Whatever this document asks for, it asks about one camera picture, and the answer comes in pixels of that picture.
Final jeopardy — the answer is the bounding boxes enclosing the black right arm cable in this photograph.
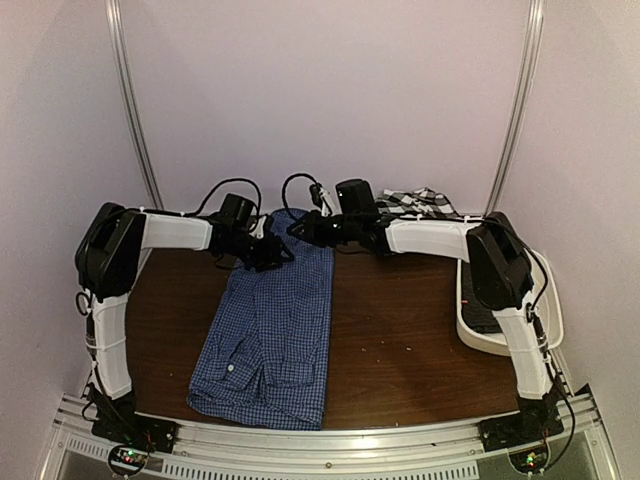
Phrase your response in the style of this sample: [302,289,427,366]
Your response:
[281,172,321,236]

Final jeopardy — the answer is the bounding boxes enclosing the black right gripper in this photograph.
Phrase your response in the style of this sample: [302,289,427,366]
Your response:
[289,209,362,247]

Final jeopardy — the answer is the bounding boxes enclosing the black white plaid folded shirt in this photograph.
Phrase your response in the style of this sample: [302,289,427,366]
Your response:
[375,187,460,219]

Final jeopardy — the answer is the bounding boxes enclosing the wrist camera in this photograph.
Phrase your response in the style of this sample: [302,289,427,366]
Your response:
[214,193,272,239]
[309,183,338,217]

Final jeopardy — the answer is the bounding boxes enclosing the blue checked long sleeve shirt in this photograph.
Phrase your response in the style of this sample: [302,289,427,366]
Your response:
[187,209,334,430]

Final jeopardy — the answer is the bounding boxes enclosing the right aluminium frame post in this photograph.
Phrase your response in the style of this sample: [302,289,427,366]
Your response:
[484,0,546,215]

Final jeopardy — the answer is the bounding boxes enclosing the aluminium frame post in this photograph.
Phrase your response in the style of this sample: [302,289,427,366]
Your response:
[484,0,546,215]
[104,0,164,209]

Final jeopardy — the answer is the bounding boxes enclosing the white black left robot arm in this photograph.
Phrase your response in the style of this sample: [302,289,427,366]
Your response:
[74,194,294,444]

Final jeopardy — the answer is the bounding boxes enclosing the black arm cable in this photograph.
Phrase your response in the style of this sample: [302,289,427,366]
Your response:
[74,178,264,321]
[281,172,321,236]

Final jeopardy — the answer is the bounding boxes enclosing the circuit board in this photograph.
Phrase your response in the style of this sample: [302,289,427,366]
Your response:
[509,446,550,476]
[107,445,149,476]

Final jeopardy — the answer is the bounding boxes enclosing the dark striped folded shirt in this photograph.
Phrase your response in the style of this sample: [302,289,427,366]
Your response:
[461,262,501,335]

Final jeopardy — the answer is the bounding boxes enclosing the white plastic bin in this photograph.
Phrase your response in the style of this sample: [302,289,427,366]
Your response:
[456,251,564,356]

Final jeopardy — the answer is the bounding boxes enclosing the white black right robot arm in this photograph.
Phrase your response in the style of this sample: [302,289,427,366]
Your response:
[287,179,564,442]

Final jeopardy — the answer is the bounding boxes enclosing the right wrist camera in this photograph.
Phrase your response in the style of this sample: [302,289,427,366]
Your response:
[309,183,338,217]

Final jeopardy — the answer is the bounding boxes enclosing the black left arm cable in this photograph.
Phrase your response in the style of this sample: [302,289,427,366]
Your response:
[74,178,264,321]

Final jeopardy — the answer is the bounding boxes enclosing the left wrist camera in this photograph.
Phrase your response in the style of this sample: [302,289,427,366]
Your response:
[214,193,272,239]

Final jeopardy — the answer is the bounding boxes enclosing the left circuit board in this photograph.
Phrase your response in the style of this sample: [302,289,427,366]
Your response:
[107,445,149,476]

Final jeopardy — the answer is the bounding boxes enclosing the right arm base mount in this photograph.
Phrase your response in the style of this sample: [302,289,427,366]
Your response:
[478,413,564,452]

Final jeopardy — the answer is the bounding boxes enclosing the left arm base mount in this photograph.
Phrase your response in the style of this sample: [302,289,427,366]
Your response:
[91,413,178,453]

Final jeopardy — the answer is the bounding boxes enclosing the right circuit board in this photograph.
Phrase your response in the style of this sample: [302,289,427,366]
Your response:
[509,446,550,476]

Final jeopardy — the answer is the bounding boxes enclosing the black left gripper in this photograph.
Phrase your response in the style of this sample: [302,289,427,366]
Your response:
[224,232,295,274]

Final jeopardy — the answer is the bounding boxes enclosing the left aluminium frame post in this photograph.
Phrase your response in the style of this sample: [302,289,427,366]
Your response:
[104,0,164,209]

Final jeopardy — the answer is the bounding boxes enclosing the aluminium front rail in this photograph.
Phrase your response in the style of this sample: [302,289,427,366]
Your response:
[35,393,621,479]

